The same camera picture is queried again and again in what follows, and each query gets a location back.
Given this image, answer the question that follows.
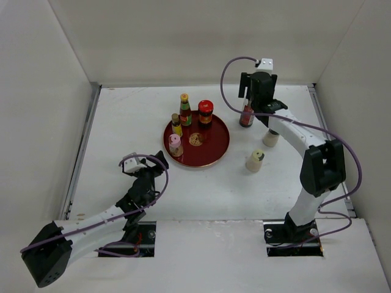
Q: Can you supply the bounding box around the small yellow label oil bottle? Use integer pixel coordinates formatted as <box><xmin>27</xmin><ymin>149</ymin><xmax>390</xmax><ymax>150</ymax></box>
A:
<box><xmin>171</xmin><ymin>113</ymin><xmax>183</xmax><ymax>137</ymax></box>

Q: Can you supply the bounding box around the round red tray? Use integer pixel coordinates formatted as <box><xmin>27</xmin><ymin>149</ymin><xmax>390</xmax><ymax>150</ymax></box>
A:
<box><xmin>163</xmin><ymin>110</ymin><xmax>230</xmax><ymax>168</ymax></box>

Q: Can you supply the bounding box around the tall soy sauce bottle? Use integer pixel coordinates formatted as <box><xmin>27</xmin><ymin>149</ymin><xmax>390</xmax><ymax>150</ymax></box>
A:
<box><xmin>239</xmin><ymin>98</ymin><xmax>254</xmax><ymax>128</ymax></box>

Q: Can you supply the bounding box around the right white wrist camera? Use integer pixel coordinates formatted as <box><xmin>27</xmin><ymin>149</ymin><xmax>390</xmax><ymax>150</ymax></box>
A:
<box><xmin>255</xmin><ymin>58</ymin><xmax>274</xmax><ymax>74</ymax></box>

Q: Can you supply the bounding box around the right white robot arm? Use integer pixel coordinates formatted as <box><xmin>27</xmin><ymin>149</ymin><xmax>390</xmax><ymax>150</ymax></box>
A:
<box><xmin>238</xmin><ymin>71</ymin><xmax>346</xmax><ymax>244</ymax></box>

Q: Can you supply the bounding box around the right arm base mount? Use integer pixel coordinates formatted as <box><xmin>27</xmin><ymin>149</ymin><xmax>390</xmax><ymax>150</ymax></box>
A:
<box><xmin>263</xmin><ymin>214</ymin><xmax>323</xmax><ymax>257</ymax></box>

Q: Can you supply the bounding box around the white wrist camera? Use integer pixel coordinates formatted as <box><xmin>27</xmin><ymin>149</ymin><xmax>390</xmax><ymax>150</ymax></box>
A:
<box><xmin>120</xmin><ymin>153</ymin><xmax>146</xmax><ymax>173</ymax></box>
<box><xmin>255</xmin><ymin>58</ymin><xmax>274</xmax><ymax>74</ymax></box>

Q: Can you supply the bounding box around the grey lid pepper shaker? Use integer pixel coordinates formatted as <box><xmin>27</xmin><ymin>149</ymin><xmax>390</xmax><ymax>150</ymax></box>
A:
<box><xmin>263</xmin><ymin>129</ymin><xmax>280</xmax><ymax>148</ymax></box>

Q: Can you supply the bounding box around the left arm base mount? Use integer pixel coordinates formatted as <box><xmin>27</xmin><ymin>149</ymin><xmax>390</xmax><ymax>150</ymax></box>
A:
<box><xmin>96</xmin><ymin>211</ymin><xmax>156</xmax><ymax>258</ymax></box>

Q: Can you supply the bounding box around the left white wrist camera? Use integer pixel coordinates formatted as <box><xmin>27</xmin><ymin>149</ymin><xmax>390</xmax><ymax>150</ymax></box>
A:
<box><xmin>120</xmin><ymin>153</ymin><xmax>146</xmax><ymax>173</ymax></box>

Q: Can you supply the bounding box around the red lid chili jar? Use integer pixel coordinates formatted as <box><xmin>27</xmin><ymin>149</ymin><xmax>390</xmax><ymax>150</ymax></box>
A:
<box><xmin>198</xmin><ymin>99</ymin><xmax>214</xmax><ymax>128</ymax></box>

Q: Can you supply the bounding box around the yellow cap chili sauce bottle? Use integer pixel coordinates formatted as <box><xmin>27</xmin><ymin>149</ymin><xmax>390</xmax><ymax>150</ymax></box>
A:
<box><xmin>180</xmin><ymin>93</ymin><xmax>192</xmax><ymax>126</ymax></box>

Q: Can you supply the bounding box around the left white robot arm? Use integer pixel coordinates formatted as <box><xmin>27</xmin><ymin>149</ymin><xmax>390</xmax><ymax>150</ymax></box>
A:
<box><xmin>20</xmin><ymin>151</ymin><xmax>169</xmax><ymax>288</ymax></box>

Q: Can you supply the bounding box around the pink lid spice jar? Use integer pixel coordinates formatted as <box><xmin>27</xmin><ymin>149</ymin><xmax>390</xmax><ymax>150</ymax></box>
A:
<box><xmin>169</xmin><ymin>134</ymin><xmax>183</xmax><ymax>157</ymax></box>

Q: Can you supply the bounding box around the cream lid spice jar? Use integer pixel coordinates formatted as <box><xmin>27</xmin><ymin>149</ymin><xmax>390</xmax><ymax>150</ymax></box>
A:
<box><xmin>246</xmin><ymin>149</ymin><xmax>265</xmax><ymax>173</ymax></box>

